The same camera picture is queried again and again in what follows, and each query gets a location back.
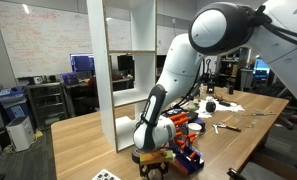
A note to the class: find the black and wood gripper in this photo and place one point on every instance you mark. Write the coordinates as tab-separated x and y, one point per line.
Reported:
157	160

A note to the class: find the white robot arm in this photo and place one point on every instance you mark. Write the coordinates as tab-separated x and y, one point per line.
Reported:
219	28

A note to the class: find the white open shelf unit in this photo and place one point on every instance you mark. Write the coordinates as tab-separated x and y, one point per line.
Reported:
120	110

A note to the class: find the black tape roll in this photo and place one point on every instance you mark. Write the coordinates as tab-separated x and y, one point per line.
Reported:
135	155

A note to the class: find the blue rack of orange tools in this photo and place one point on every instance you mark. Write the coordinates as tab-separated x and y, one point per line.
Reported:
188	159

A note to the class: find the white keypad remote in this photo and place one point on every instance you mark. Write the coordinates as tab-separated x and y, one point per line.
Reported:
105	175

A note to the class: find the white paper cup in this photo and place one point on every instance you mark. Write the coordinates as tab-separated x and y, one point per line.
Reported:
194	128

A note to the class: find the white papers on table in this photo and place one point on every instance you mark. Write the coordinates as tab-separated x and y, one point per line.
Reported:
228	106

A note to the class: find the black chair at table corner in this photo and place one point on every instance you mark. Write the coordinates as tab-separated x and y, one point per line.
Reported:
263	167

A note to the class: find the grey metal drawer cart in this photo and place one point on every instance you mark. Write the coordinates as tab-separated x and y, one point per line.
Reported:
48	103

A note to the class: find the white air purifier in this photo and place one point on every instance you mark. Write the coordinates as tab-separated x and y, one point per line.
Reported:
21	133

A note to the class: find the blue recycling bin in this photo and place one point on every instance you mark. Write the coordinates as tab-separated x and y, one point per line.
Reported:
14	102

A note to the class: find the wall whiteboard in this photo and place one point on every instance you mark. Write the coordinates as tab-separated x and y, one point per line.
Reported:
39	40

